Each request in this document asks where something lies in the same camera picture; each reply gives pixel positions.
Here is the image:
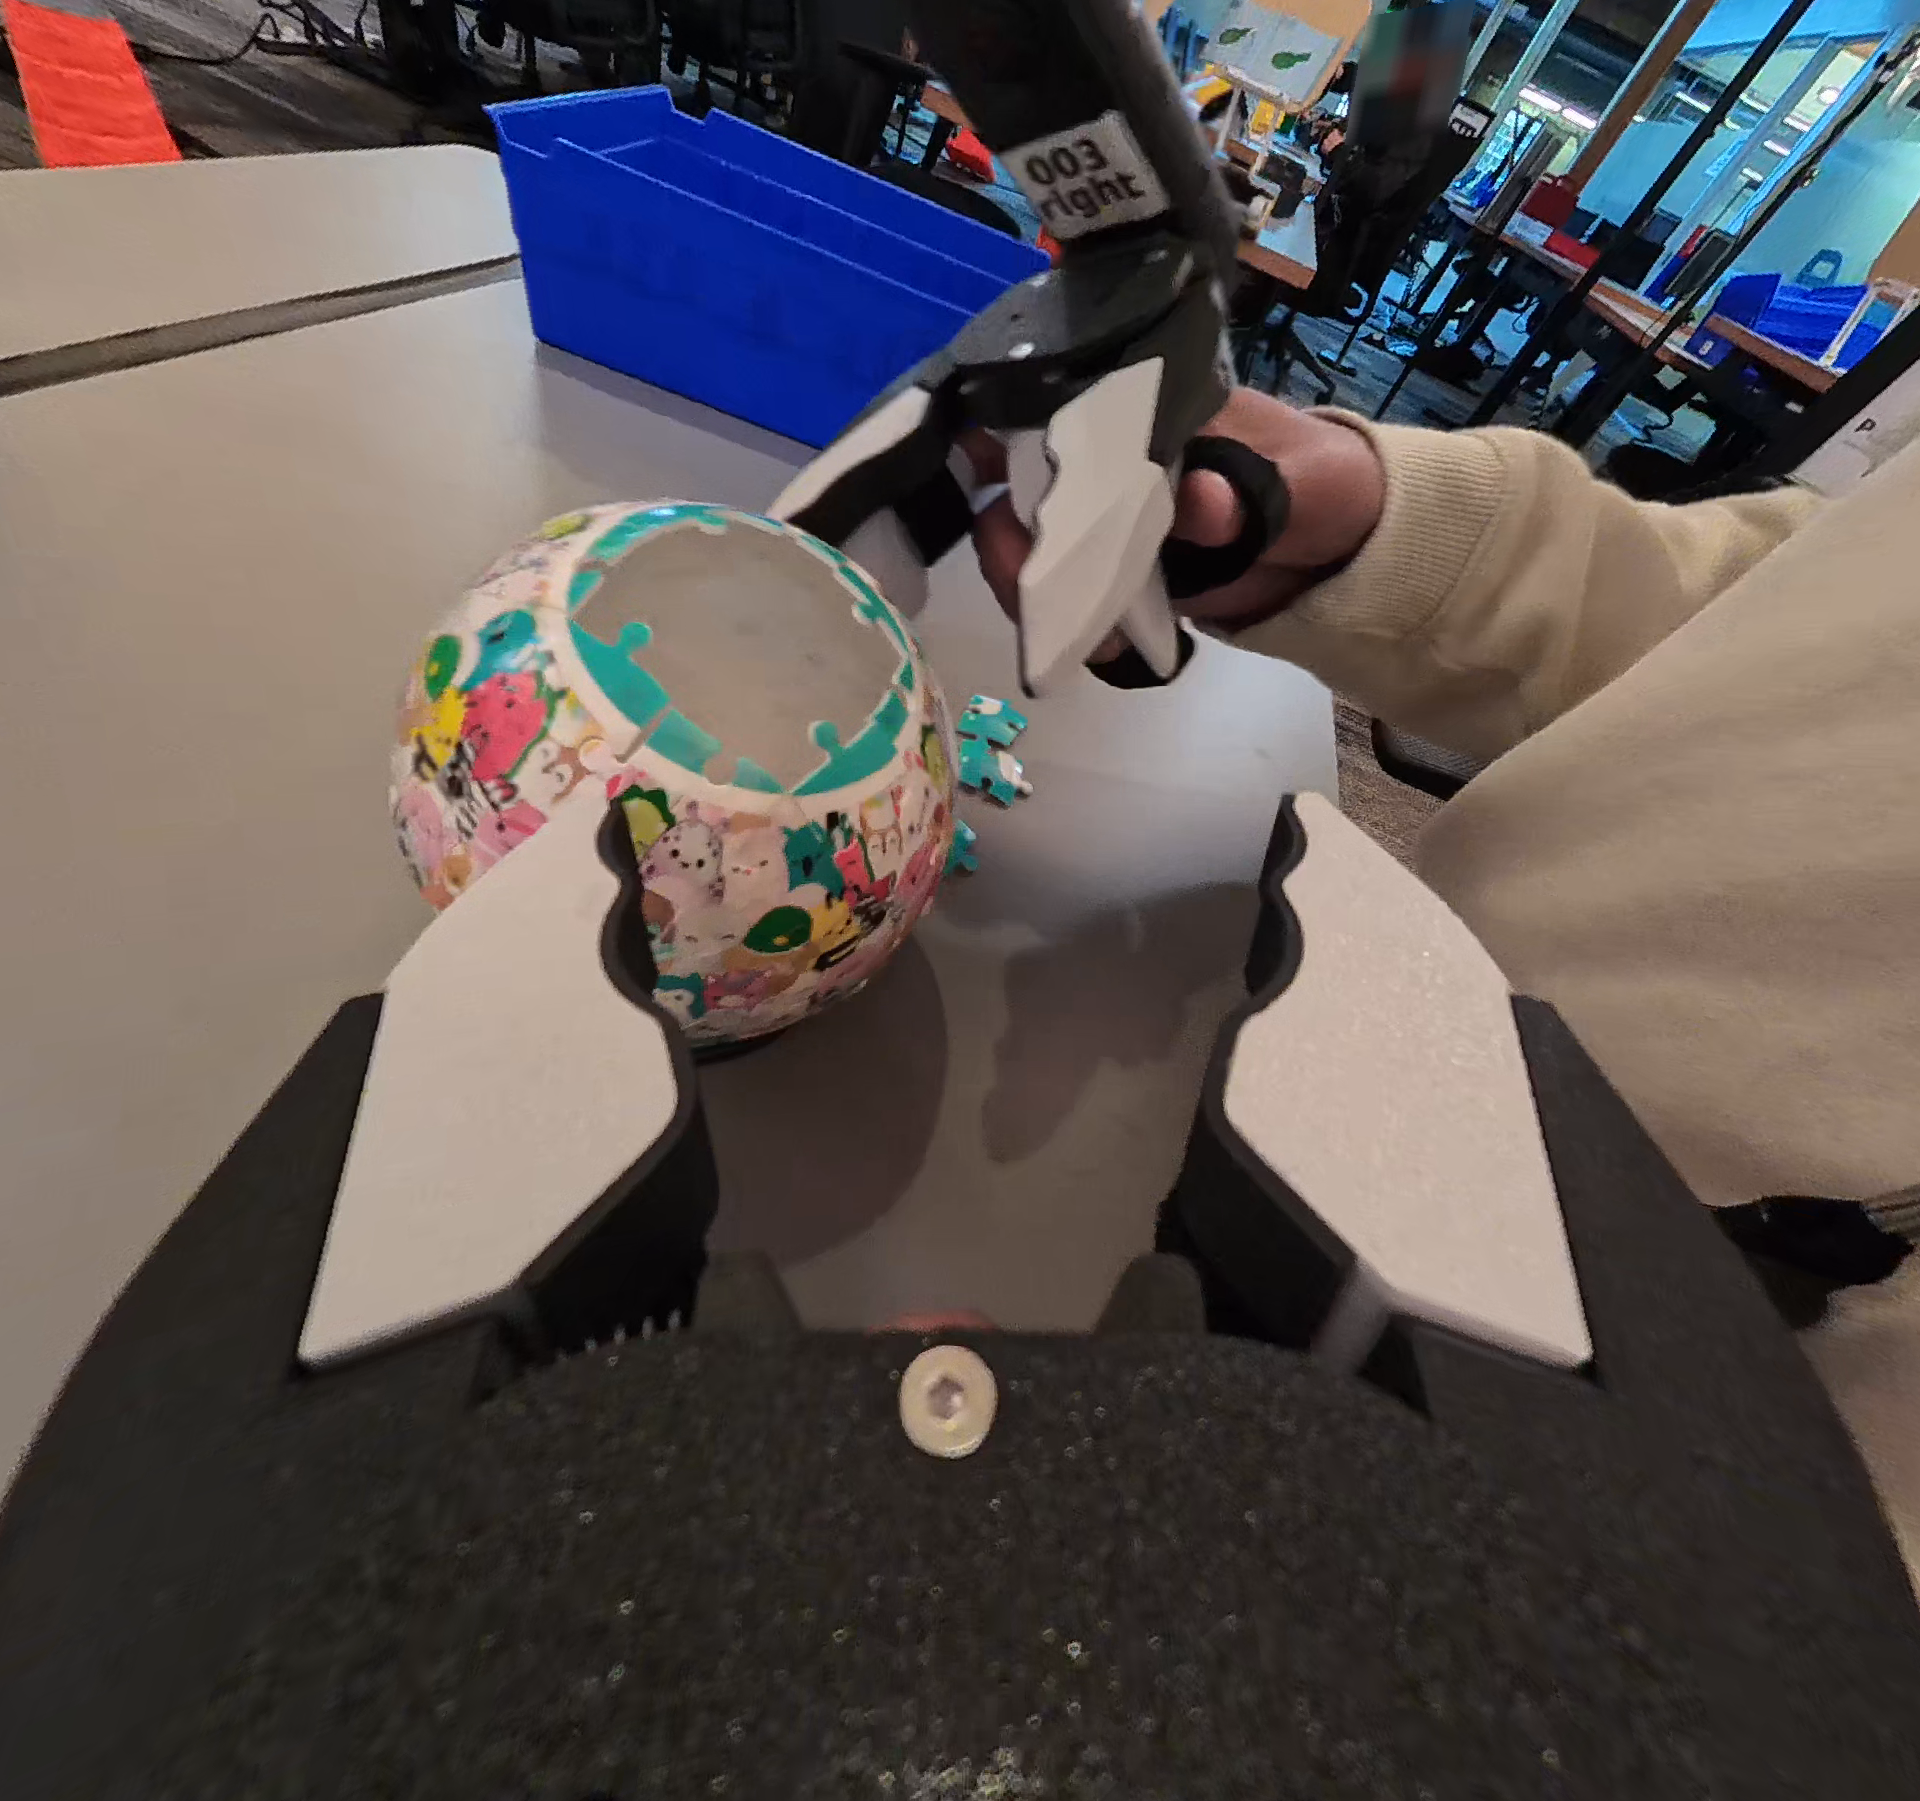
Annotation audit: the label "person's right hand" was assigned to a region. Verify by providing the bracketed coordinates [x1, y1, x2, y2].
[958, 388, 1392, 633]

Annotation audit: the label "colourful puzzle ball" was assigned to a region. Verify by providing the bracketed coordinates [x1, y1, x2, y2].
[391, 500, 962, 1053]

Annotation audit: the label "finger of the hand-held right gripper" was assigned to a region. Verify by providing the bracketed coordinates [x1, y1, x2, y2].
[770, 384, 982, 622]
[1006, 358, 1182, 700]

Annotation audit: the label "blue plastic bin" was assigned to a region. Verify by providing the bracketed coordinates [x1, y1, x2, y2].
[483, 86, 1052, 452]

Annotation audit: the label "long wooden workbench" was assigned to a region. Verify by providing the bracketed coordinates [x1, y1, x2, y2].
[1223, 182, 1321, 291]

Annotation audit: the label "person's right forearm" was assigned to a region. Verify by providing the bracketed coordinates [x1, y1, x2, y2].
[1244, 410, 1824, 783]

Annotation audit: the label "orange traffic cone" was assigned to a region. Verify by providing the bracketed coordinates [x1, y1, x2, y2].
[0, 0, 184, 169]

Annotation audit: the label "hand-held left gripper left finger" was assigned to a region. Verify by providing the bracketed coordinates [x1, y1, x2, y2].
[295, 785, 719, 1371]

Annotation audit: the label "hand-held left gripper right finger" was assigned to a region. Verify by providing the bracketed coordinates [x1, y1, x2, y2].
[1158, 790, 1597, 1375]

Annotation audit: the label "tan board green shapes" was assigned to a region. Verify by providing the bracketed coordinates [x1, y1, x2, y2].
[1203, 0, 1375, 110]

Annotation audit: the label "row of blue storage bins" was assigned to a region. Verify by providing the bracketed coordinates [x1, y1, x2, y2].
[1650, 270, 1885, 370]

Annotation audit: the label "black badge reel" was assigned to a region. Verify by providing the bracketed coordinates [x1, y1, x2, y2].
[1717, 1192, 1919, 1329]

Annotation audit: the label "black office chair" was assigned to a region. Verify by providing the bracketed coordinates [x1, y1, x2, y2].
[1253, 226, 1442, 402]

